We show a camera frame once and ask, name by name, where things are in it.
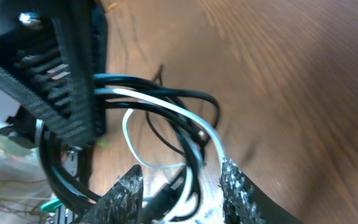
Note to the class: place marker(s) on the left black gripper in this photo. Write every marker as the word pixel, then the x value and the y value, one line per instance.
pixel 50 50

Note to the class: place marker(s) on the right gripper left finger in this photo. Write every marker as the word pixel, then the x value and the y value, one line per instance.
pixel 121 204

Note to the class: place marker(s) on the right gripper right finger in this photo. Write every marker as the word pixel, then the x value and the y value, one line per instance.
pixel 245 203

